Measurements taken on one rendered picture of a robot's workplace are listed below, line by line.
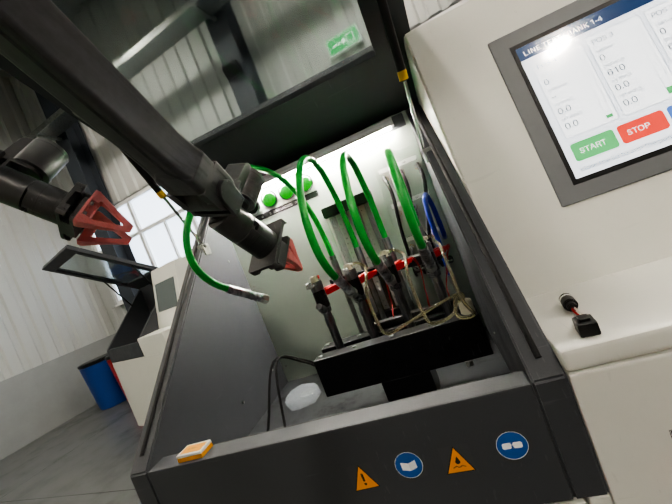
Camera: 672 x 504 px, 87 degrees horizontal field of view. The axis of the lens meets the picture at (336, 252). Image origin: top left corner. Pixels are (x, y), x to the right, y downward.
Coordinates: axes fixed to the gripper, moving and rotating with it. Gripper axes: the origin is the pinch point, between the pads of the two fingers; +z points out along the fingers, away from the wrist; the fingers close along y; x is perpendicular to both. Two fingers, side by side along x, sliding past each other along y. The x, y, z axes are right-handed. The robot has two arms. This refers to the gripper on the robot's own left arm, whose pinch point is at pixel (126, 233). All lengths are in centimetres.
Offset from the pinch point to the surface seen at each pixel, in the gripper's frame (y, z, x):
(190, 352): 19.6, 19.8, 11.7
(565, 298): -40, 60, 2
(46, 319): 677, -155, -111
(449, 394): -29, 49, 17
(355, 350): -5.4, 46.8, 7.4
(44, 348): 677, -134, -67
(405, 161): -12, 50, -44
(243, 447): -3.6, 30.5, 27.8
